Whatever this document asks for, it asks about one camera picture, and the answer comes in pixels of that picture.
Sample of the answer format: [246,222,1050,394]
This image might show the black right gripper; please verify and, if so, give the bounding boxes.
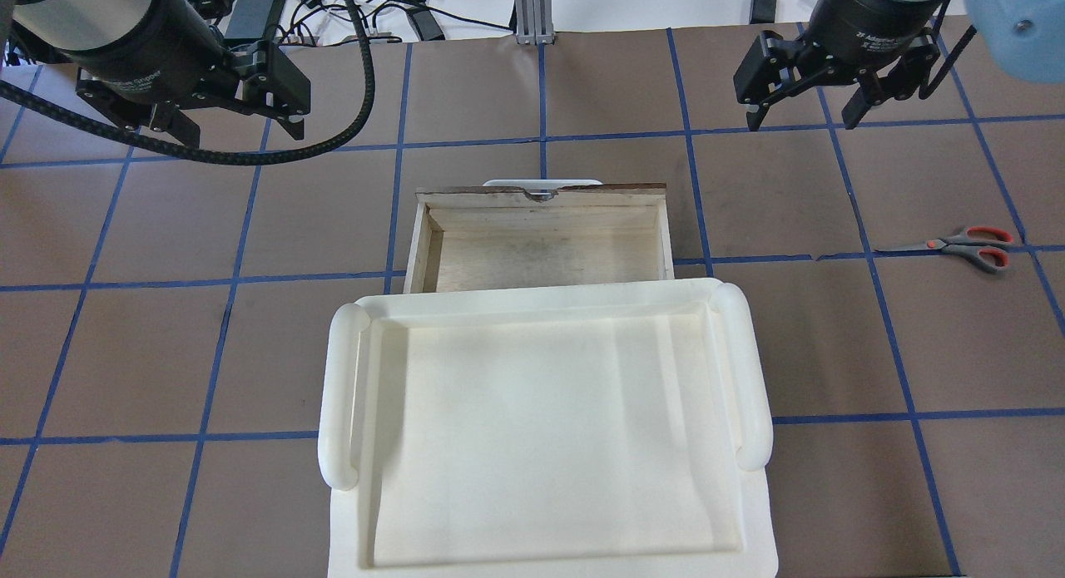
[733,28,940,131]

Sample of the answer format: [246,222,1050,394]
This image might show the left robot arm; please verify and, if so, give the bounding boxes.
[2,0,311,147]

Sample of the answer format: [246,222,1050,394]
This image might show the wooden drawer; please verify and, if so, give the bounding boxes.
[404,180,676,294]

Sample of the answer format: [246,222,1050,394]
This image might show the aluminium frame post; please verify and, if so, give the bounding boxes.
[513,0,556,45]

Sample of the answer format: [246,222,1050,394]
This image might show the grey orange scissors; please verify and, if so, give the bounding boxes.
[876,225,1015,274]

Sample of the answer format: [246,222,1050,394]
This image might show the white foam tray box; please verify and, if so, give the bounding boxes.
[317,278,779,577]

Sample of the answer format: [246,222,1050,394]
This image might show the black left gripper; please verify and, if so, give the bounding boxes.
[75,40,312,149]

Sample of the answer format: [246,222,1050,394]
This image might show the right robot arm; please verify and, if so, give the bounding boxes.
[733,0,1064,131]

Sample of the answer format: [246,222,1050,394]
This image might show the black braided cable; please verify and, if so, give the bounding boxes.
[0,0,377,166]

